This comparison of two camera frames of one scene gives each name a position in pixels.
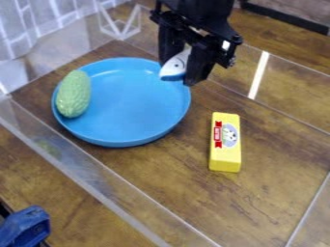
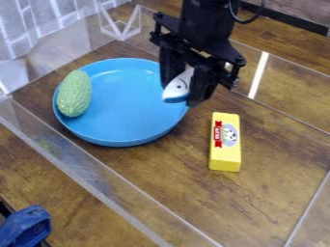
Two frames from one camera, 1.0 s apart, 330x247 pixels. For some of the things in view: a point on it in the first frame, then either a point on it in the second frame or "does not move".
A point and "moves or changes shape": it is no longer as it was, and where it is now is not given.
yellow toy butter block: x=226 y=143 does not move
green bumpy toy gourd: x=73 y=94 does not move
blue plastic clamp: x=26 y=227 does not move
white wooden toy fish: x=175 y=65 moves or changes shape
